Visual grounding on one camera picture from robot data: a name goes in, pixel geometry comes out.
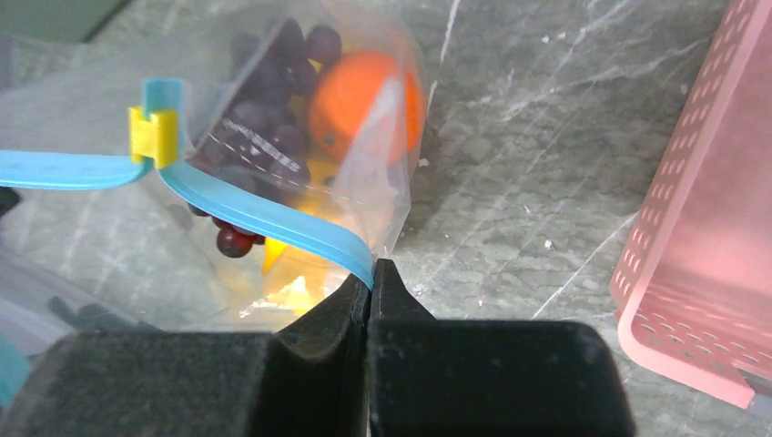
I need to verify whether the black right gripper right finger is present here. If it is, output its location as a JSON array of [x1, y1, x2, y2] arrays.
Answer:
[[367, 259, 636, 436]]

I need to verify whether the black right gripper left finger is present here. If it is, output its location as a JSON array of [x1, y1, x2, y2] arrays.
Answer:
[[1, 278, 370, 436]]

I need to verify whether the yellow bell pepper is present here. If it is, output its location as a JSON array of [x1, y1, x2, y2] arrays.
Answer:
[[239, 158, 349, 319]]

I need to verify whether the clear zip top bag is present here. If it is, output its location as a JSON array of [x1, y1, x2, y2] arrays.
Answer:
[[1, 1, 426, 408]]

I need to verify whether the orange fruit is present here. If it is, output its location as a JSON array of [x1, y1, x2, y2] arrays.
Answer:
[[306, 49, 426, 161]]

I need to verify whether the pink plastic basket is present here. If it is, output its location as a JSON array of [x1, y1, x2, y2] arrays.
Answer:
[[610, 1, 771, 417]]

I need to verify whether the grey green storage box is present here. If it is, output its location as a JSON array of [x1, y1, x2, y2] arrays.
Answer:
[[1, 0, 129, 43]]

